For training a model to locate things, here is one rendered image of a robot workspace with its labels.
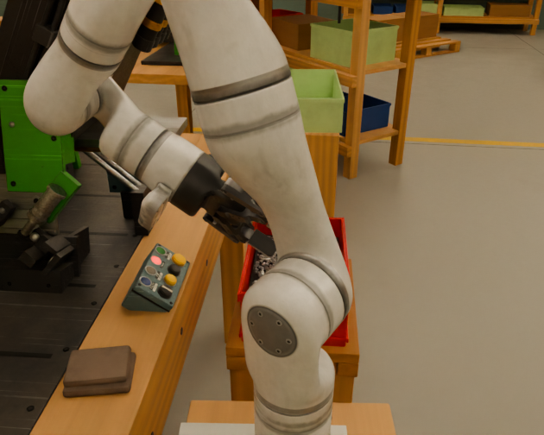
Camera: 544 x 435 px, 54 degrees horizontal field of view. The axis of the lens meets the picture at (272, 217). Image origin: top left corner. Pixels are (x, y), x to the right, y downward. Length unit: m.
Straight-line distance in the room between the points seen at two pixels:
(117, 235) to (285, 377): 0.78
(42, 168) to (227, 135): 0.69
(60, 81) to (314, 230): 0.32
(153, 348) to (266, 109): 0.58
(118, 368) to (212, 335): 1.48
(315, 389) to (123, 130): 0.35
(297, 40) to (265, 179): 3.58
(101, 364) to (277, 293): 0.44
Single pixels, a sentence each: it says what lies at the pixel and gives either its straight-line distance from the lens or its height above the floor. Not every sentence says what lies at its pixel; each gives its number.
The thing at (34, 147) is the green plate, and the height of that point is 1.16.
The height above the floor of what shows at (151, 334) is 0.90.
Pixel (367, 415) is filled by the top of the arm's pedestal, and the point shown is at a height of 0.85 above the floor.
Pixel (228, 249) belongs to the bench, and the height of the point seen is 0.46.
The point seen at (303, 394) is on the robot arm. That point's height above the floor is 1.10.
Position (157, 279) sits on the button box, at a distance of 1.03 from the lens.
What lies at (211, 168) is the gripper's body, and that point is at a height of 1.27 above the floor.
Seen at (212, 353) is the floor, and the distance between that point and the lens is 2.25.
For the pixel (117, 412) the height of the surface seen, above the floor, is 0.90.
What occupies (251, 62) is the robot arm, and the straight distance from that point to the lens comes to 0.46.
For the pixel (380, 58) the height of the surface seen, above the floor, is 0.75.
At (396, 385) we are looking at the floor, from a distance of 2.17.
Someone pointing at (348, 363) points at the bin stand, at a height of 0.77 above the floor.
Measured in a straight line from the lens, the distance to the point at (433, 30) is 8.24.
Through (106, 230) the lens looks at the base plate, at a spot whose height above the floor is 0.90.
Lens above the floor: 1.52
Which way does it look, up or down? 29 degrees down
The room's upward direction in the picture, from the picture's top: straight up
